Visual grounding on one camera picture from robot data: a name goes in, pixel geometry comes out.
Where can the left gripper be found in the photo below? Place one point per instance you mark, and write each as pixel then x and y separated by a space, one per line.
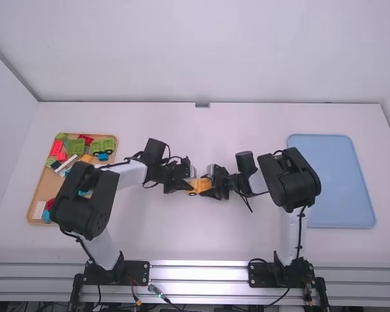
pixel 174 177

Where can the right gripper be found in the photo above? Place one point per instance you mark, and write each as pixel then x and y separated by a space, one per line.
pixel 226 185

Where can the yellow toy car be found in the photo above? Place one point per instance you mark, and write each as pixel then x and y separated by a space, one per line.
pixel 201 185

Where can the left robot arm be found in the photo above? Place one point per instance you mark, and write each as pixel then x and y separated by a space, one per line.
pixel 130 175

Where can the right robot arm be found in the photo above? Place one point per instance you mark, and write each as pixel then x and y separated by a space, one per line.
pixel 292 234

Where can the blue toy brick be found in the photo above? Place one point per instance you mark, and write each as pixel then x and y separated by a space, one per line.
pixel 102 157

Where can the green toy car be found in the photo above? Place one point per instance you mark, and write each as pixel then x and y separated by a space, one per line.
pixel 102 147

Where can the yellow curved toy brick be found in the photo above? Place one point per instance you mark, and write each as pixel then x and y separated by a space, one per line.
pixel 86 158

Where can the teal and grey toy brick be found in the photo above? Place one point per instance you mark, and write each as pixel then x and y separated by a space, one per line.
pixel 84 194

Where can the silver rails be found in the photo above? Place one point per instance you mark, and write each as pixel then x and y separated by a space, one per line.
pixel 198 276

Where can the red toy brick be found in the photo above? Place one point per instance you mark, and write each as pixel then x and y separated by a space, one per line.
pixel 86 139
pixel 50 204

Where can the green tub toy brick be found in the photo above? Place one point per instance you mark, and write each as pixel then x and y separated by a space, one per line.
pixel 76 146

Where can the white toy brick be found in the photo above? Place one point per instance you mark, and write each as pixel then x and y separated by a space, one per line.
pixel 65 166

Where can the blue mat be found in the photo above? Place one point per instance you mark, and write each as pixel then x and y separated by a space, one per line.
pixel 338 182

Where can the pink toy brick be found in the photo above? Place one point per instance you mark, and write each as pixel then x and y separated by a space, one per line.
pixel 61 156
pixel 57 148

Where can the tan tray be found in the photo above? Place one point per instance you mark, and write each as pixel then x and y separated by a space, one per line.
pixel 48 185

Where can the pale flat toy brick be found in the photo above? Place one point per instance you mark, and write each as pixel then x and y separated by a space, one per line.
pixel 39 209

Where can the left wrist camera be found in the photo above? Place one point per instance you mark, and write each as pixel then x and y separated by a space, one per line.
pixel 191 173

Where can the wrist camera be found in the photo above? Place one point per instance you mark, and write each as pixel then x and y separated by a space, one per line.
pixel 191 173
pixel 210 170

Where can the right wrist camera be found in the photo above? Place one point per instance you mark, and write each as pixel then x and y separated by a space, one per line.
pixel 210 170

